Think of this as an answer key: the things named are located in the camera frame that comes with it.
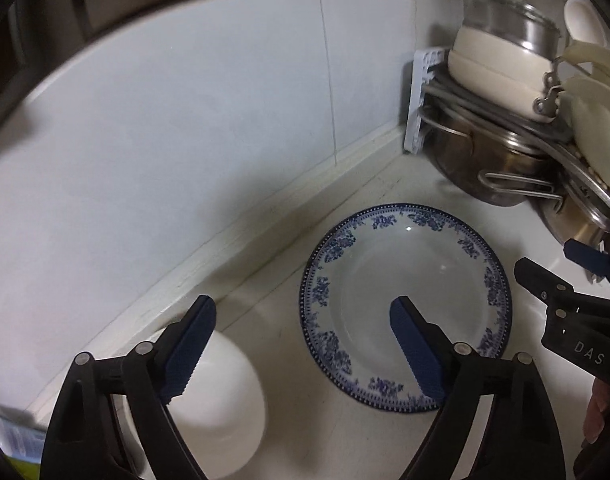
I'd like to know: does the person's right hand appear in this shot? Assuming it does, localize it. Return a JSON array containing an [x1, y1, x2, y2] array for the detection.
[[580, 377, 610, 453]]

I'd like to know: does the cream pot with glass lid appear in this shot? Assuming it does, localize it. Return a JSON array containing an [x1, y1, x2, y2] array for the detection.
[[447, 0, 568, 123]]

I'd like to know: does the cream bowl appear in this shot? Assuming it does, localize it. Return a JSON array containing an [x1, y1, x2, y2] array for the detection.
[[122, 329, 268, 480]]

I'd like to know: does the steel pot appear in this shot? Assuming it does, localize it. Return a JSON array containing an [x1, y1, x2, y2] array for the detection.
[[427, 107, 566, 207], [537, 180, 610, 256]]

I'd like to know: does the white ladle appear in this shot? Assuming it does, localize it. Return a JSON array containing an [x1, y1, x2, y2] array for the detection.
[[564, 0, 610, 46]]

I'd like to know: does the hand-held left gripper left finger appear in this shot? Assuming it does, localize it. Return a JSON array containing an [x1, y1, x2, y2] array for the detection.
[[39, 294, 217, 480]]

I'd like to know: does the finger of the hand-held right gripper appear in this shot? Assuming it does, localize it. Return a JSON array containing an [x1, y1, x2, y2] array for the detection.
[[514, 257, 576, 311], [564, 240, 610, 281]]

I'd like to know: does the white metal pot rack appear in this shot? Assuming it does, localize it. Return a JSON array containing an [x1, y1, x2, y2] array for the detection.
[[404, 47, 610, 231]]

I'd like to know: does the small blue patterned white plate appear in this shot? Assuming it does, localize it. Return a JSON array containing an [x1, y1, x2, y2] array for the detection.
[[299, 203, 513, 414]]

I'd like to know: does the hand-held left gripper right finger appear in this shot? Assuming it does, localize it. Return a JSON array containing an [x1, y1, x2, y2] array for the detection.
[[389, 295, 568, 480]]

